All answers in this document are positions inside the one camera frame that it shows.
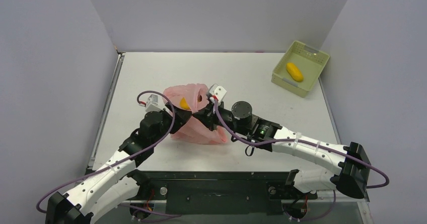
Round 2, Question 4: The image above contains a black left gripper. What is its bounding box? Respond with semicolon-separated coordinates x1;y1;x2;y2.
152;103;193;146

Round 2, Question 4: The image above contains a pink plastic bag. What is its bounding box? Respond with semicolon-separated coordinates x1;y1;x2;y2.
163;84;227;145

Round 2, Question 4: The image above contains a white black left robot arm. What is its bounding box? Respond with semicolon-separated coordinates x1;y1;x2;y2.
45;104;192;223

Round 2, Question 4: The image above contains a yellow fake fruit in basket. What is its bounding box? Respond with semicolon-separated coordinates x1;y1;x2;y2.
286;62;304;82

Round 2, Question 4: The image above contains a light green plastic basket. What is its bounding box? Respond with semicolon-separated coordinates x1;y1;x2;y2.
271;40;330;98

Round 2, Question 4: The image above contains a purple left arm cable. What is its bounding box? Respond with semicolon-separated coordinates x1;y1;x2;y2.
36;90;183;223

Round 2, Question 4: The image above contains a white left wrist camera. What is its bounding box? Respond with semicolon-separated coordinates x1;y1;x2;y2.
145;94;162;113

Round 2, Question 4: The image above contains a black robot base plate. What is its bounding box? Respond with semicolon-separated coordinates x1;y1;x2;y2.
131;170;317;215

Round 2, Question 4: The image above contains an aluminium frame rail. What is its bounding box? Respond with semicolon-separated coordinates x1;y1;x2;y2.
63;179;374;224

